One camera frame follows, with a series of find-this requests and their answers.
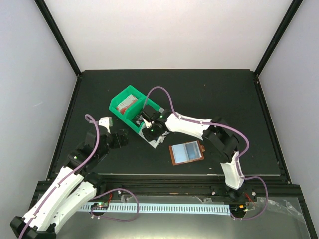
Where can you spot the white slotted cable duct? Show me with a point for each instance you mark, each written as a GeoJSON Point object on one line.
{"type": "Point", "coordinates": [157, 208]}

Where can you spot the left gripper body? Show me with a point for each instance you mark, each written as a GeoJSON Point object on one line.
{"type": "Point", "coordinates": [117, 143]}

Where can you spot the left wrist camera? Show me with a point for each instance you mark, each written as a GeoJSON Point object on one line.
{"type": "Point", "coordinates": [106, 122]}

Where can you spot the black frame post left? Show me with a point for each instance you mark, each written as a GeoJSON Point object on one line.
{"type": "Point", "coordinates": [42, 6]}

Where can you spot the brown leather card holder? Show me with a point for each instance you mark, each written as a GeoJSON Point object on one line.
{"type": "Point", "coordinates": [195, 152]}

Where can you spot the black frame post right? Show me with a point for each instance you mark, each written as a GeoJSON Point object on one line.
{"type": "Point", "coordinates": [285, 22]}

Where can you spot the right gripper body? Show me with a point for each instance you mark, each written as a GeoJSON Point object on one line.
{"type": "Point", "coordinates": [154, 134]}

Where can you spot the white storage bin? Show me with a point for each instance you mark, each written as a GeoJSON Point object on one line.
{"type": "Point", "coordinates": [151, 114]}

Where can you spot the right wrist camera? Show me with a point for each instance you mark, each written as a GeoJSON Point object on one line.
{"type": "Point", "coordinates": [148, 124]}

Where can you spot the green double storage bin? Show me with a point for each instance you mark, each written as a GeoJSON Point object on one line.
{"type": "Point", "coordinates": [132, 111]}

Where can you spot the red white cards stack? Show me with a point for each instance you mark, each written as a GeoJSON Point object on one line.
{"type": "Point", "coordinates": [126, 103]}

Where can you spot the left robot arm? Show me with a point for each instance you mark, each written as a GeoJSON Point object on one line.
{"type": "Point", "coordinates": [75, 185]}

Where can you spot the black cards stack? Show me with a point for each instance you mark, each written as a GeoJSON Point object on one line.
{"type": "Point", "coordinates": [137, 120]}

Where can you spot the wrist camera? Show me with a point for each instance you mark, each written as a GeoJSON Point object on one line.
{"type": "Point", "coordinates": [148, 124]}
{"type": "Point", "coordinates": [106, 122]}

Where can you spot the black frame post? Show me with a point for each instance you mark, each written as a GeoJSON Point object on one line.
{"type": "Point", "coordinates": [42, 6]}
{"type": "Point", "coordinates": [285, 22]}

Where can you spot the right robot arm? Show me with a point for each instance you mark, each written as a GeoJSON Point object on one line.
{"type": "Point", "coordinates": [230, 143]}

